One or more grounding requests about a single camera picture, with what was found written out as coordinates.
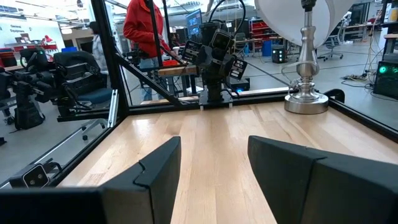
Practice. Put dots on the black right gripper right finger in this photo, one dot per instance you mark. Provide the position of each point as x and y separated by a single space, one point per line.
295 193

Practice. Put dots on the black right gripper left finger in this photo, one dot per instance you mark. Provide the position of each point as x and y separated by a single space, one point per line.
155 193

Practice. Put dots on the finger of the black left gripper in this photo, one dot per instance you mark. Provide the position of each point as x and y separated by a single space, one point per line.
191 51
238 69

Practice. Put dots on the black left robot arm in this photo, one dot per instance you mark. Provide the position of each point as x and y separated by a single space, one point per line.
214 87

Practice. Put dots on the black box blue light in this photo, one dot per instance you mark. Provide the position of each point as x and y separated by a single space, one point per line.
241 85

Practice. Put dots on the wooden workbench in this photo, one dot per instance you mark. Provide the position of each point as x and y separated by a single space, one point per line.
177 71

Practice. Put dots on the computer monitor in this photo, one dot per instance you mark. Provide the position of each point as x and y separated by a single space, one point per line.
194 21

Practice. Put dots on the blue bin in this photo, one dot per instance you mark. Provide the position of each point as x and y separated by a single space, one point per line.
266 48

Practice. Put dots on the black device with lights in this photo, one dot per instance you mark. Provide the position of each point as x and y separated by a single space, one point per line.
279 54

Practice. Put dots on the red parts bin shelf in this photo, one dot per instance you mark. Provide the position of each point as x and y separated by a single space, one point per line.
259 28

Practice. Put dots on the silver table lamp white shade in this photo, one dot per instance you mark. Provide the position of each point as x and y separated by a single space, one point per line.
306 102

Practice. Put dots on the white office chair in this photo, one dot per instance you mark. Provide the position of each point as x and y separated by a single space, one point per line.
334 40

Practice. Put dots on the black blue office chair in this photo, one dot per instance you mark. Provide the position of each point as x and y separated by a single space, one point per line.
77 71

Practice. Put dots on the black computer green light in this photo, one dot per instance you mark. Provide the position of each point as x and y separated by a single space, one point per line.
387 84

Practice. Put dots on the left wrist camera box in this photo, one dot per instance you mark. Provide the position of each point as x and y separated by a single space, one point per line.
222 40

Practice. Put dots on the silver aluminium bracket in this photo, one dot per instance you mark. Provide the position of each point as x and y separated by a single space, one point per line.
113 109

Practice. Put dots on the black curved bracket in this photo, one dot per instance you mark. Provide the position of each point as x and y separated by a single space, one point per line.
337 92

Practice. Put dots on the black table-level camera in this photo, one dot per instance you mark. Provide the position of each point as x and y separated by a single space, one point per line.
35 177

